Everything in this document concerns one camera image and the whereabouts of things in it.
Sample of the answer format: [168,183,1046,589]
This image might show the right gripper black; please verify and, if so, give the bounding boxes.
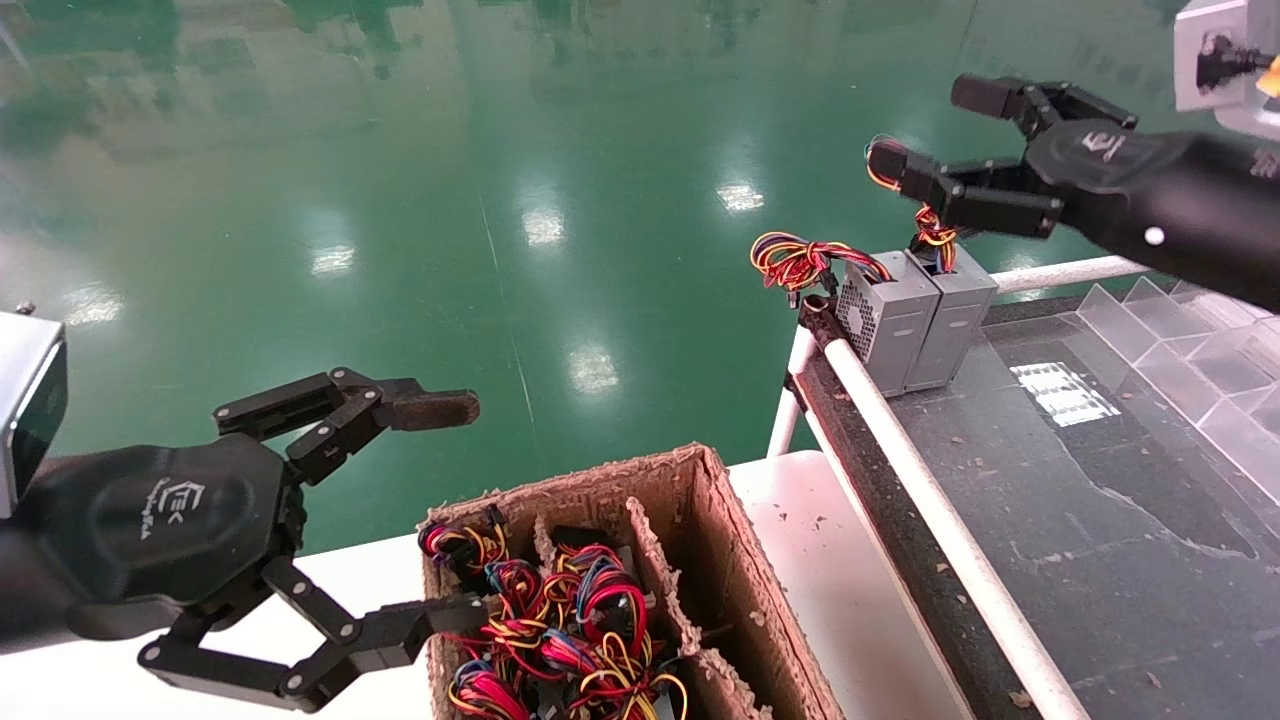
[866,72,1280,313]

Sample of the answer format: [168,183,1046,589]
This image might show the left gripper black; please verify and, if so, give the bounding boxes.
[0,438,492,714]

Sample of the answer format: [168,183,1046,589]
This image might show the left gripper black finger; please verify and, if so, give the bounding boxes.
[213,366,482,487]

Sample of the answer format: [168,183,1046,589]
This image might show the silver power supply coloured wires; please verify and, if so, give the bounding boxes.
[483,558,549,651]
[420,508,509,591]
[865,135,999,393]
[545,525,656,651]
[535,630,691,720]
[750,232,941,398]
[445,655,531,720]

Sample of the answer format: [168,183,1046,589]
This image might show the clear acrylic compartment tray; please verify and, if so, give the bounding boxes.
[1075,278,1280,491]

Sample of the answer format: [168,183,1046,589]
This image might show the worn brown cardboard box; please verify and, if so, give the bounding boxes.
[418,443,851,720]

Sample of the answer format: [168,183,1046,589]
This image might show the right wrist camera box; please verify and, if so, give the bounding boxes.
[1173,0,1280,141]

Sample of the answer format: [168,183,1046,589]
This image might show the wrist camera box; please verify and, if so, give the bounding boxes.
[1173,0,1280,141]
[0,310,69,521]

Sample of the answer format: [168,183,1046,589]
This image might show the white frame leg pipe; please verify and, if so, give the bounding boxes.
[766,325,819,458]

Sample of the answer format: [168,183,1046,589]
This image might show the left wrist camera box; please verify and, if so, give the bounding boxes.
[0,310,69,521]

